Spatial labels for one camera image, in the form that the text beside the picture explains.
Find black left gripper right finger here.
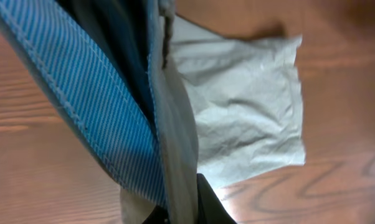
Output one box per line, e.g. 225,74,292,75
197,174,237,224

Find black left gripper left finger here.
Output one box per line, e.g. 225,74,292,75
142,206,169,224

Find khaki green shorts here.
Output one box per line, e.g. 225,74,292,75
0,0,306,223

